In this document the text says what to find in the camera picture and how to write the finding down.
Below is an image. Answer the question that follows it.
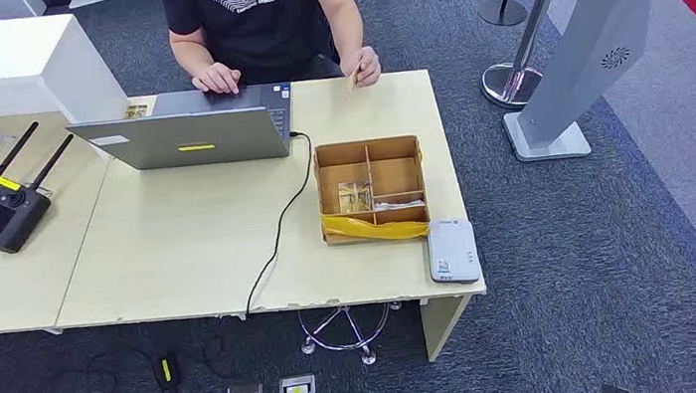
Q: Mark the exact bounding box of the person's right hand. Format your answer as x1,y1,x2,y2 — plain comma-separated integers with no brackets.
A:
189,59,245,100

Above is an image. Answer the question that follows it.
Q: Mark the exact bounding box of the person's left hand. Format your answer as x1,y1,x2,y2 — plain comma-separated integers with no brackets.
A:
337,44,385,91

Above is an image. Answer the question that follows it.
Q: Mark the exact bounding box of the person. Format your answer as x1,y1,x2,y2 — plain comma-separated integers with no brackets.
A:
154,0,386,112

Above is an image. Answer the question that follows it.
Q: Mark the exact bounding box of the small gold picture card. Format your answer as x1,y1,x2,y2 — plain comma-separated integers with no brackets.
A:
122,101,152,121

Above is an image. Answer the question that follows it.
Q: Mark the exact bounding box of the white card reader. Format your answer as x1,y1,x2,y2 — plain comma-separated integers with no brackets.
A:
424,214,485,290

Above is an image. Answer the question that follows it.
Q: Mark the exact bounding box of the grey laptop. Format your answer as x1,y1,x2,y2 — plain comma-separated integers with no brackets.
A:
63,77,301,185

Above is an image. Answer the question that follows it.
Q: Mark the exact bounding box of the cardboard divided box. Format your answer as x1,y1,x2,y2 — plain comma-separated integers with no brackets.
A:
309,131,434,251

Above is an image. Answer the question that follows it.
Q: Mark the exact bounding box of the white cards stack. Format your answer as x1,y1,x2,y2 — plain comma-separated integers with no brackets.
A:
374,194,427,213

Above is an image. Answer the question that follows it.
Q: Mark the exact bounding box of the grey kiosk stand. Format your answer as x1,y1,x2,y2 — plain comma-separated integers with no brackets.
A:
487,0,696,168

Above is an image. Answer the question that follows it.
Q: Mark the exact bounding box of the beige desk side panel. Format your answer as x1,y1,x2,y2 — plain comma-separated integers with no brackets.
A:
418,293,481,364

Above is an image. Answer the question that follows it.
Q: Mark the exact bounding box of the chrome stool base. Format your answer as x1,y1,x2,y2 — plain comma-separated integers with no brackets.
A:
296,297,410,374

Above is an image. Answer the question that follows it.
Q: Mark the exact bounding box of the black power adapter yellow label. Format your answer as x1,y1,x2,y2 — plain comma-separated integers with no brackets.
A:
156,353,181,389

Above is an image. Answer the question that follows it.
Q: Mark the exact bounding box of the chrome stanchion post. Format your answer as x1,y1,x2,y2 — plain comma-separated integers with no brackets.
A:
470,0,600,114

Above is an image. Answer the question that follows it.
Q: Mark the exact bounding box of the black laptop power cable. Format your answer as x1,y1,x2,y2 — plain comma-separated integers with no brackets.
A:
223,129,333,317

